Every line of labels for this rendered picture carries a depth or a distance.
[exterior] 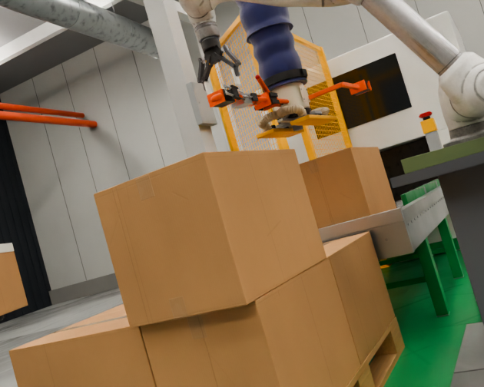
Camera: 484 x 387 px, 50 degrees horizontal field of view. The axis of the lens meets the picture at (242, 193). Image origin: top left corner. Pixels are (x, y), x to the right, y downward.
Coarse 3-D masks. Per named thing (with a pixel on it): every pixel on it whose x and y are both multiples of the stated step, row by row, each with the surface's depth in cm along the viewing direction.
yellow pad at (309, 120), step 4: (308, 112) 243; (304, 116) 234; (308, 116) 233; (312, 116) 236; (316, 116) 240; (320, 116) 244; (324, 116) 248; (328, 116) 252; (332, 116) 256; (296, 120) 237; (300, 120) 235; (304, 120) 235; (308, 120) 237; (312, 120) 240; (316, 120) 243; (320, 120) 248; (324, 120) 251; (328, 120) 255; (332, 120) 259; (292, 124) 238; (296, 124) 240; (300, 124) 244; (304, 124) 247; (308, 124) 251; (312, 124) 255; (316, 124) 259; (320, 124) 263
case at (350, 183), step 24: (312, 168) 262; (336, 168) 256; (360, 168) 257; (384, 168) 304; (312, 192) 263; (336, 192) 257; (360, 192) 252; (384, 192) 287; (336, 216) 258; (360, 216) 252
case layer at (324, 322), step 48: (336, 240) 239; (288, 288) 152; (336, 288) 184; (384, 288) 234; (48, 336) 187; (96, 336) 160; (144, 336) 151; (192, 336) 143; (240, 336) 136; (288, 336) 143; (336, 336) 172; (48, 384) 172; (96, 384) 162; (144, 384) 153; (192, 384) 145; (240, 384) 138; (288, 384) 136; (336, 384) 162
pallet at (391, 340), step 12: (396, 324) 235; (384, 336) 215; (396, 336) 229; (384, 348) 226; (396, 348) 225; (384, 360) 220; (396, 360) 220; (360, 372) 181; (372, 372) 209; (384, 372) 205; (348, 384) 170; (360, 384) 178; (372, 384) 188; (384, 384) 199
